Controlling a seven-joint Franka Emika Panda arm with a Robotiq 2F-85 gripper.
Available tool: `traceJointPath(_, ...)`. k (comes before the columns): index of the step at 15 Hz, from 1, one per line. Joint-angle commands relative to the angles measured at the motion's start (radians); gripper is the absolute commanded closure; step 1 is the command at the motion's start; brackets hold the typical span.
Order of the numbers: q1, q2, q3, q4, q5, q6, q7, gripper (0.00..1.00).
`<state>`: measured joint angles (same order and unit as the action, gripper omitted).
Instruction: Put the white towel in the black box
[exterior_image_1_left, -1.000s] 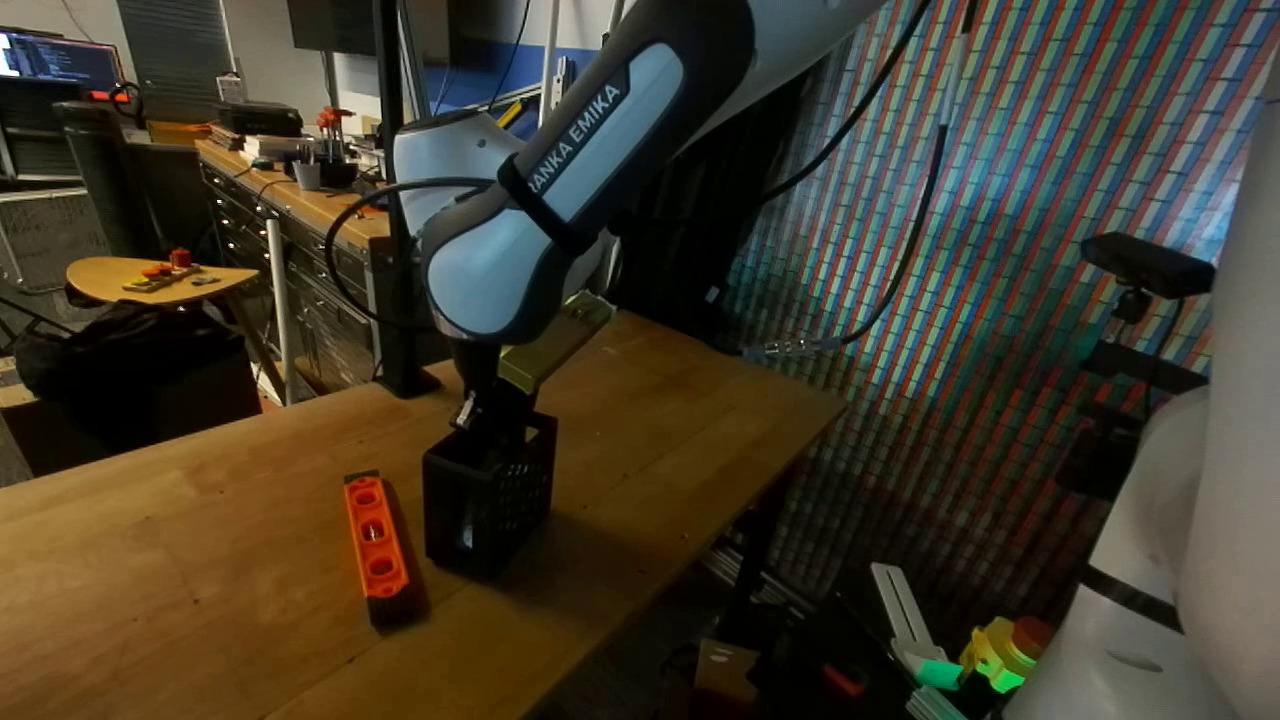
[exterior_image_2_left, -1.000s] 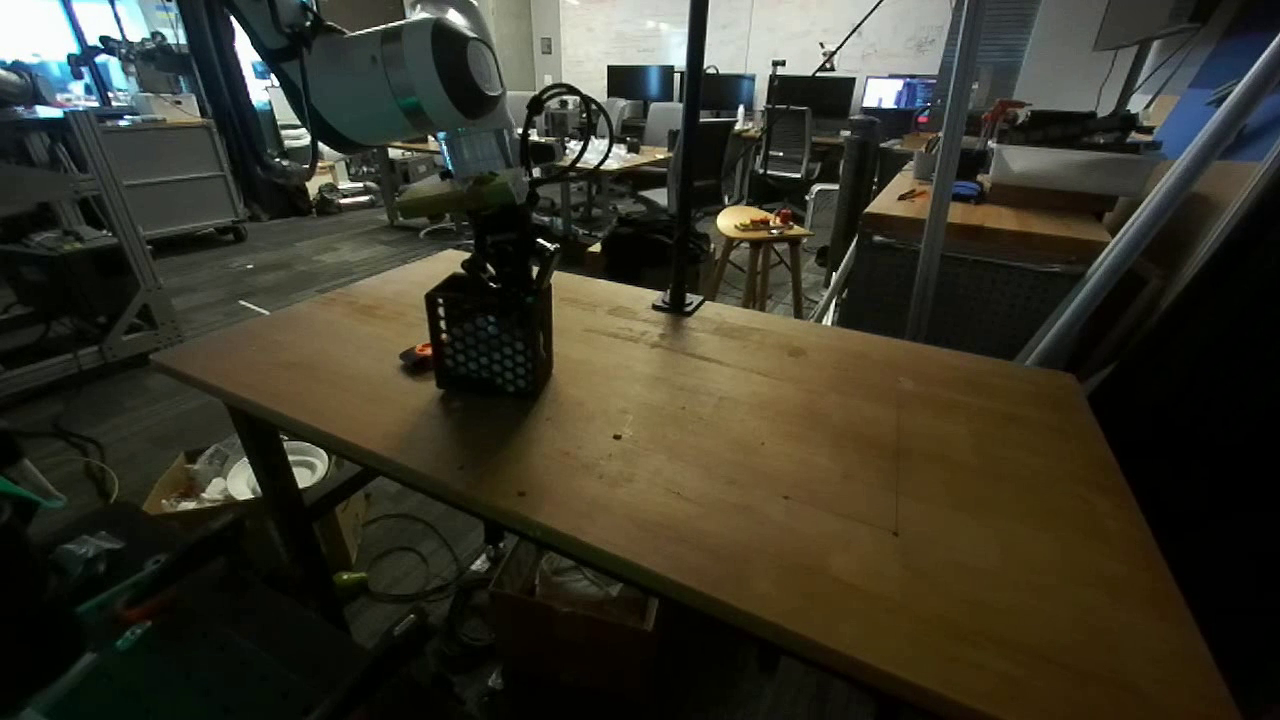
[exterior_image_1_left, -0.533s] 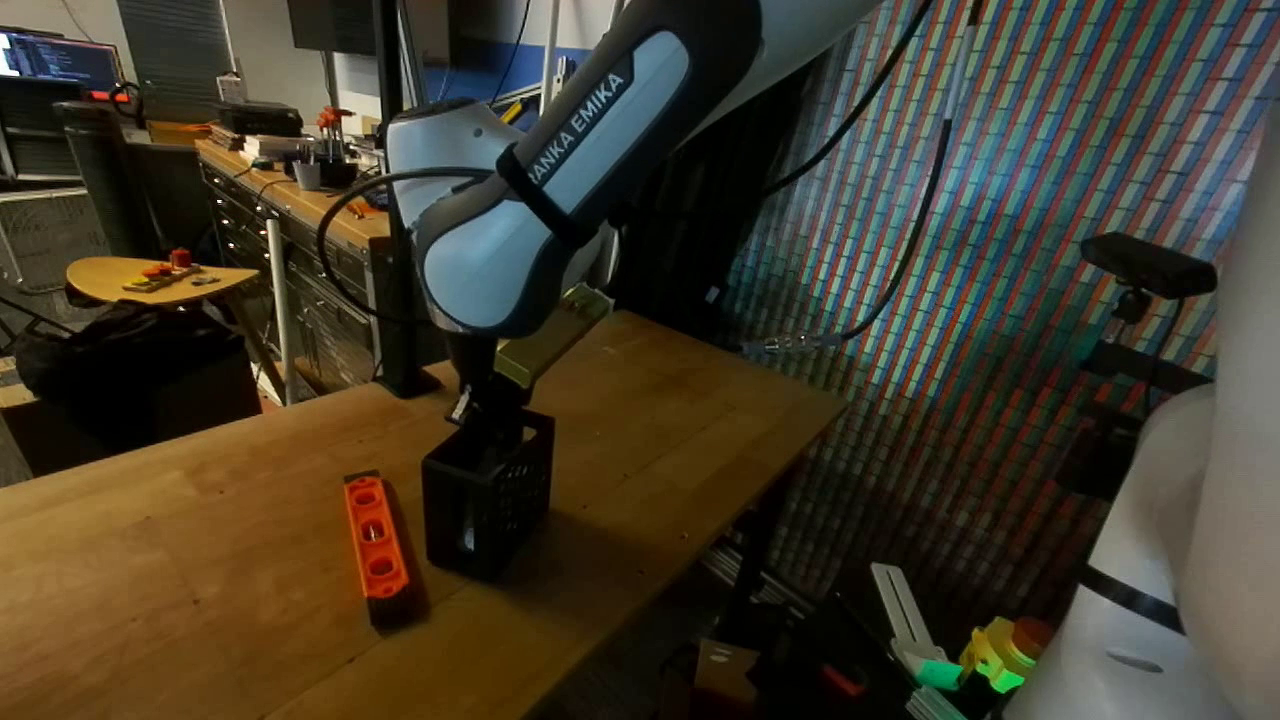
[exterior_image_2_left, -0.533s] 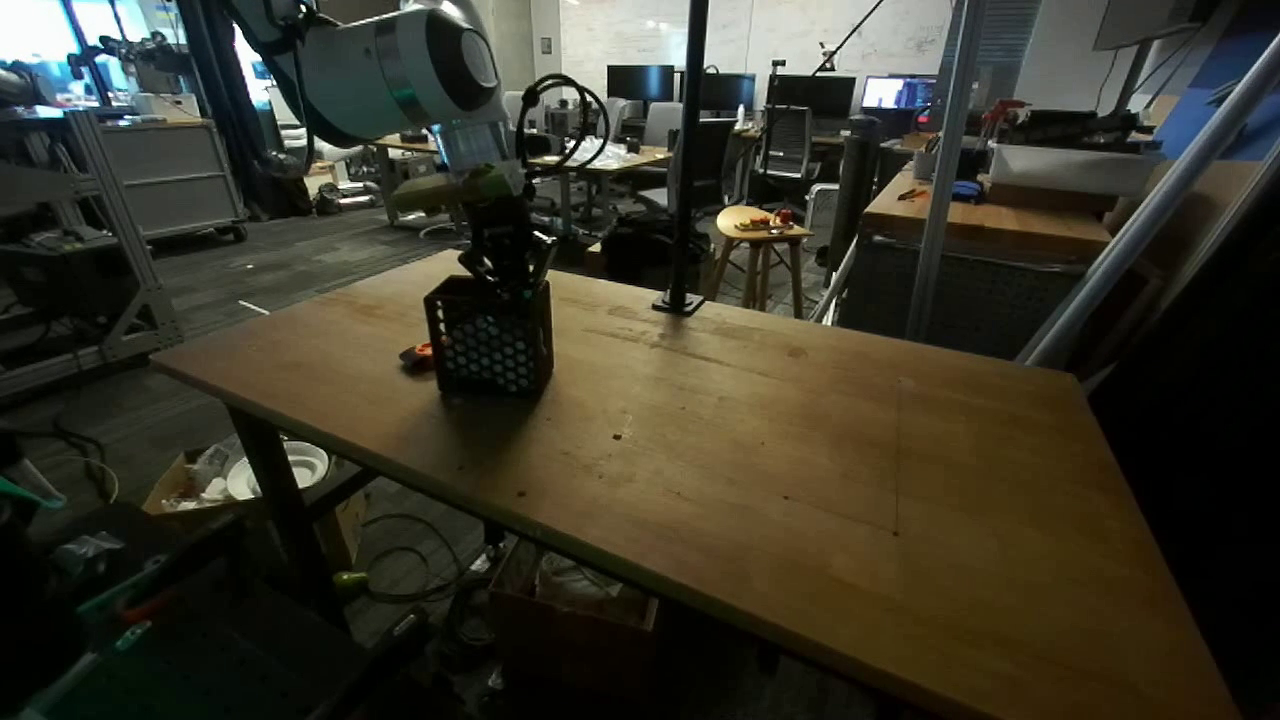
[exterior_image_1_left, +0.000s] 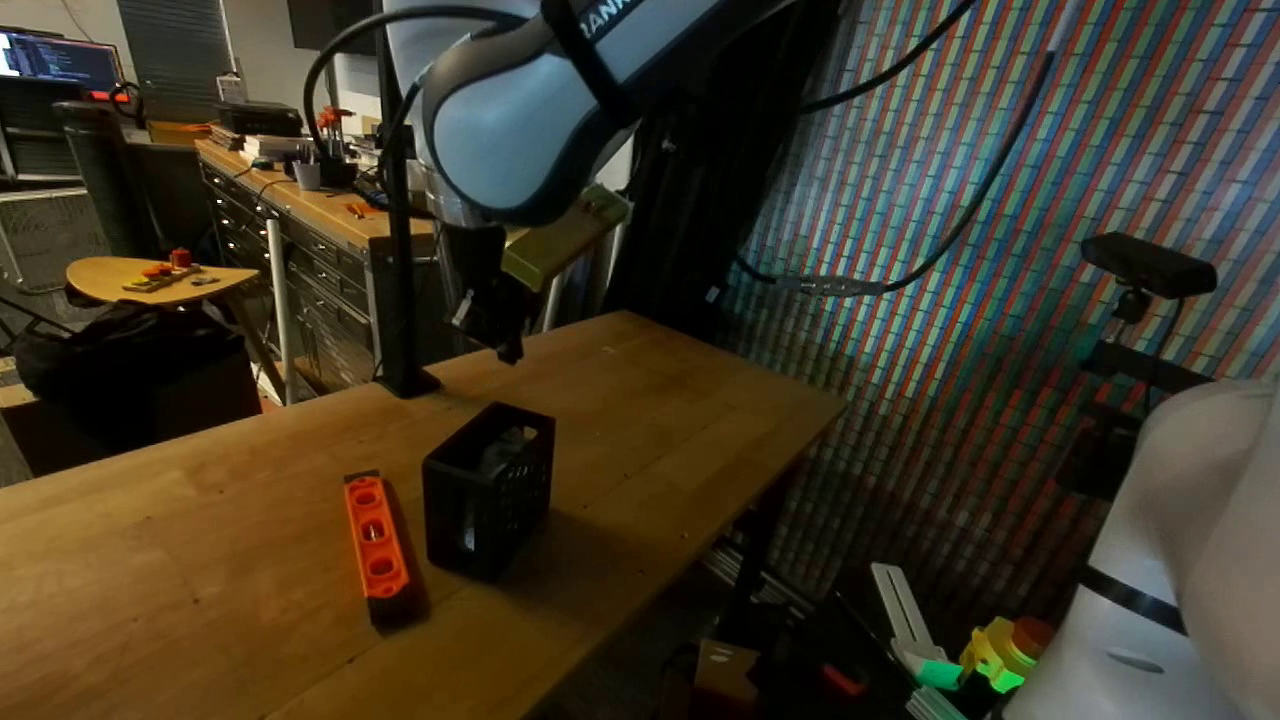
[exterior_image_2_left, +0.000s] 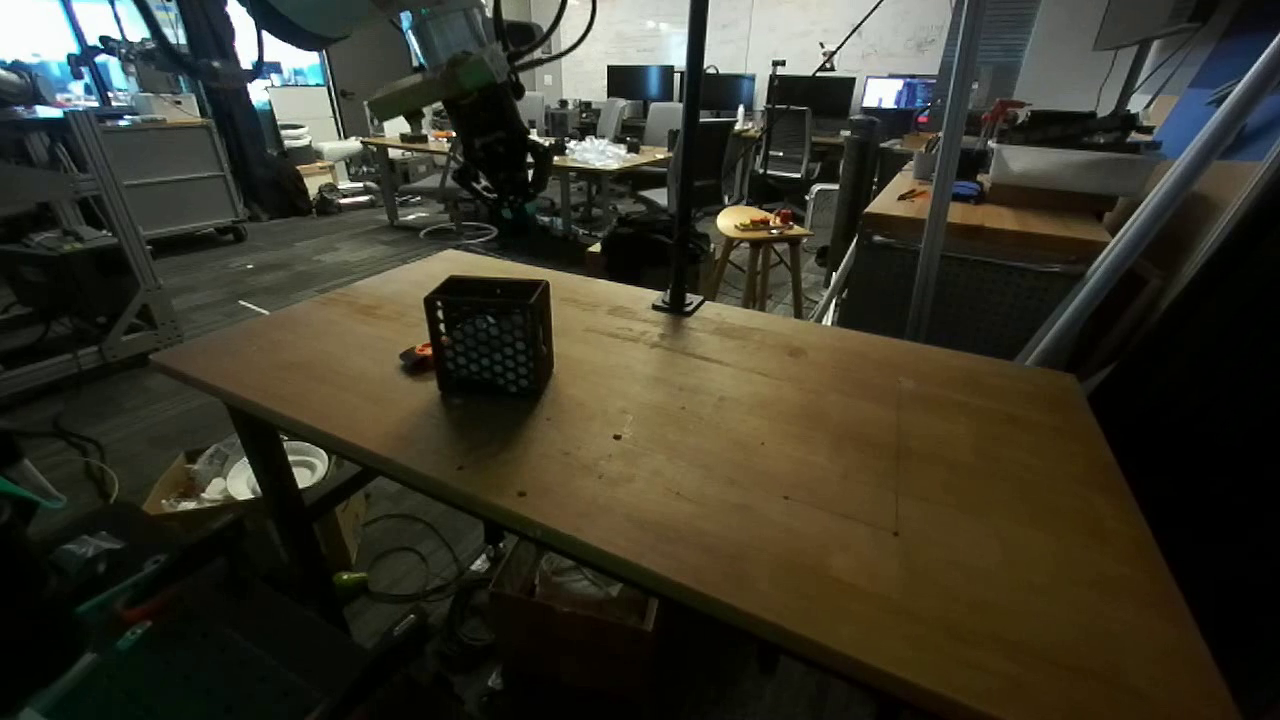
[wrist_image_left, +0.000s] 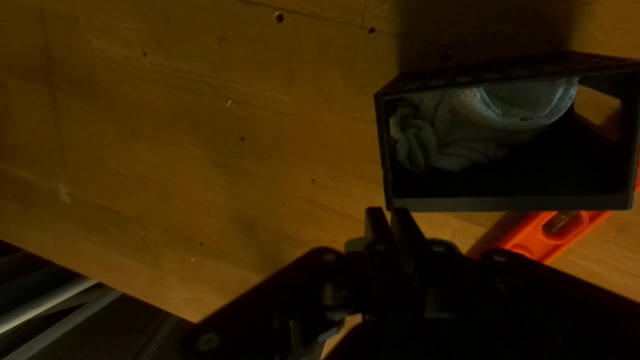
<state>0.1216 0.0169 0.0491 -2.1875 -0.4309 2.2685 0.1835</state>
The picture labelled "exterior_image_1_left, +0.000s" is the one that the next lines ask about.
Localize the wooden top workbench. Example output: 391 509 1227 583
191 132 450 403

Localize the green plastic block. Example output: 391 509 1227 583
915 654 968 698

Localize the orange spirit level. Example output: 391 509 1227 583
339 468 432 634

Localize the black camera on stand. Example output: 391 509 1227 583
1074 229 1221 306

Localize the yellow plastic block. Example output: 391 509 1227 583
960 616 1039 684

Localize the red tool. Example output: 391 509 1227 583
124 248 210 296

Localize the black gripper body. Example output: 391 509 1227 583
444 219 535 352

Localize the black perforated box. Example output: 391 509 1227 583
420 401 561 583

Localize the round wooden stool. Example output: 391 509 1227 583
59 253 263 313

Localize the beige wrist camera mount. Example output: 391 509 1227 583
499 185 633 296

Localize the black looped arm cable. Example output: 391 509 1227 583
299 3 535 205

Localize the white curved robot housing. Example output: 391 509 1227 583
994 375 1280 720

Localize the long hanging black cable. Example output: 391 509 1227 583
733 0 1055 296

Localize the black vertical stand pole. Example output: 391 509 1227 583
367 0 447 401

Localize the black bag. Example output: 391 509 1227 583
13 306 263 471

